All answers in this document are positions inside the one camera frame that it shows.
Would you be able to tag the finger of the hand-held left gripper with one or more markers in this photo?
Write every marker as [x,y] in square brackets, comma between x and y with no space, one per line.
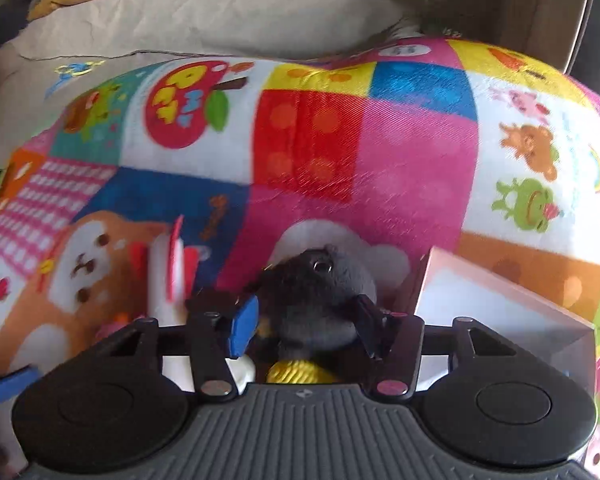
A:
[10,385]

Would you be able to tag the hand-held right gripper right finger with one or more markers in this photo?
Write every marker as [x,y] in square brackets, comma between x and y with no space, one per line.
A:
[366,325]

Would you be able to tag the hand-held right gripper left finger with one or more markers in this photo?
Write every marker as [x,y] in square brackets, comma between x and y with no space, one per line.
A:
[245,322]

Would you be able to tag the black plush toy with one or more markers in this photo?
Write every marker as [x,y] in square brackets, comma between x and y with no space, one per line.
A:
[310,300]

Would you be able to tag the white red foam rocket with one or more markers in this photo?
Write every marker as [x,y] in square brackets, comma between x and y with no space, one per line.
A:
[162,280]

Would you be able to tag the pink cardboard box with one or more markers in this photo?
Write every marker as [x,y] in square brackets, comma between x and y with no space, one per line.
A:
[480,300]

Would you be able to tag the colourful printed play mat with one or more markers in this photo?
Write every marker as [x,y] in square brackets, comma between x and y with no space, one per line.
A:
[405,160]

